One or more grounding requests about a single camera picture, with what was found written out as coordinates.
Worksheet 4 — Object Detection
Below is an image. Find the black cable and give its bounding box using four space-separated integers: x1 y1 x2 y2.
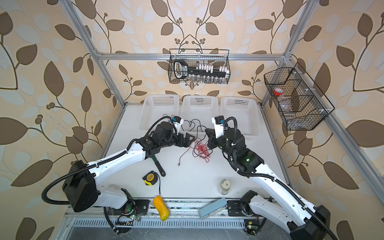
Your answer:
161 113 208 136

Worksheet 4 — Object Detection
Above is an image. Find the yellow black tape measure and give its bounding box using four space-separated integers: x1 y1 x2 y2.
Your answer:
143 171 161 195

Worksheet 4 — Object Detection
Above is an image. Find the light blue sharpening block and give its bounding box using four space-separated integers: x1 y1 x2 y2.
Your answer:
198 198 227 219

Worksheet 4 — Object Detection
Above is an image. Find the red small object in basket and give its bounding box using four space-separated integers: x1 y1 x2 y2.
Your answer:
274 88 284 97

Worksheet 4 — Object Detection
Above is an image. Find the middle white plastic basket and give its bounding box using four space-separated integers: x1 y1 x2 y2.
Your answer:
180 96 219 132

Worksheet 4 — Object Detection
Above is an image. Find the black socket set rail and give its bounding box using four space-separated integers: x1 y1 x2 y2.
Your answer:
172 60 230 79

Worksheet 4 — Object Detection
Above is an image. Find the right white plastic basket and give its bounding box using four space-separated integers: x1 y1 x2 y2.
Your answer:
220 97 261 136

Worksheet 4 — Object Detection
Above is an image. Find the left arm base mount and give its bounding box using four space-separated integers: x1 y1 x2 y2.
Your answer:
103 188 150 235

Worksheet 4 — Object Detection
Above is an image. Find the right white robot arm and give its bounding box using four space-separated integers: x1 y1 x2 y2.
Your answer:
205 116 337 240

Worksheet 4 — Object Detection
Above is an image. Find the side black wire basket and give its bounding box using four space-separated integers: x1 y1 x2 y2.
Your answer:
264 63 335 131

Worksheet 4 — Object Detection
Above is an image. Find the back black wire basket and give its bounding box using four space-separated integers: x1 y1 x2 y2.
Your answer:
168 48 231 85

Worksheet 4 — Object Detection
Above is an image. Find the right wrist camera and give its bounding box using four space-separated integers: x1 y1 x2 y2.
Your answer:
212 116 225 139

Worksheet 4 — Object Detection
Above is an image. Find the left white plastic basket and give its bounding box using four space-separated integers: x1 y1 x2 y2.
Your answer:
139 95 180 131

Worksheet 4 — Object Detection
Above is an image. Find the yellow squash toy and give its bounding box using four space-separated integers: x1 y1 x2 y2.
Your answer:
153 196 170 221

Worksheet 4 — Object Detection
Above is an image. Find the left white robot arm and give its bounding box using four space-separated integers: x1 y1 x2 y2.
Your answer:
42 116 196 213

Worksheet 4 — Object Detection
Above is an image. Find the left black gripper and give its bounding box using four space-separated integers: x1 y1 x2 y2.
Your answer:
159 129 196 149

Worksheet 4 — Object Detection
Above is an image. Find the red cable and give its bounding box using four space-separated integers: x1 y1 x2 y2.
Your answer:
178 137 214 166

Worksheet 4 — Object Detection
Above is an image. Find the green black pipe wrench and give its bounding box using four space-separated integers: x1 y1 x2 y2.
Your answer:
151 155 166 177

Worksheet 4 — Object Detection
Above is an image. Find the white plastic basket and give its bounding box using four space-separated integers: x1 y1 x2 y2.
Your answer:
220 97 261 136
139 95 180 131
180 96 219 132

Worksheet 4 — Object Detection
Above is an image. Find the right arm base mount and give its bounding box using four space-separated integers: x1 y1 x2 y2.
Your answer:
227 190 267 236

